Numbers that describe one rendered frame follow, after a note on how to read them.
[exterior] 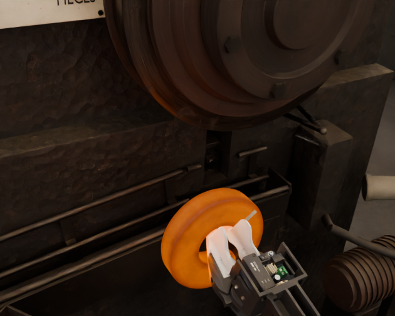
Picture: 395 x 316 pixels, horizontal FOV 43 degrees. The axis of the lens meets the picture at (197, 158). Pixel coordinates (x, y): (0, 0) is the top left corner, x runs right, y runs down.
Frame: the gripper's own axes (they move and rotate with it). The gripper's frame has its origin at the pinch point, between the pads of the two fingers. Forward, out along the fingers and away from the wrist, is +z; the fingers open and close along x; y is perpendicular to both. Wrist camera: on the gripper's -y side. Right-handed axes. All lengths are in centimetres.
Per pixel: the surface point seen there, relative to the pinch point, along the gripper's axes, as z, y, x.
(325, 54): 13.6, 16.3, -23.7
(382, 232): 25, -95, -116
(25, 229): 21.4, -17.4, 21.8
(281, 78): 12.5, 14.3, -15.2
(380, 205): 38, -98, -129
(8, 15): 35.0, 15.2, 18.2
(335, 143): 14.5, -8.9, -39.1
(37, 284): 12.1, -20.2, 22.6
